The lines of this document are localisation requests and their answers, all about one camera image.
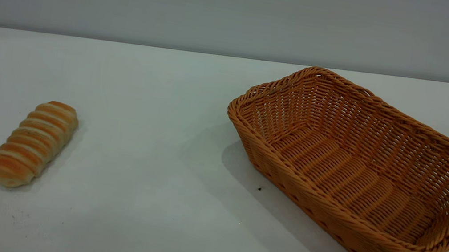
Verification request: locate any striped long bread roll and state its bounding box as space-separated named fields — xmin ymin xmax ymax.
xmin=0 ymin=92 xmax=82 ymax=197

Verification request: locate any orange woven wicker basket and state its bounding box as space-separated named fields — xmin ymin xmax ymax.
xmin=206 ymin=54 xmax=449 ymax=252

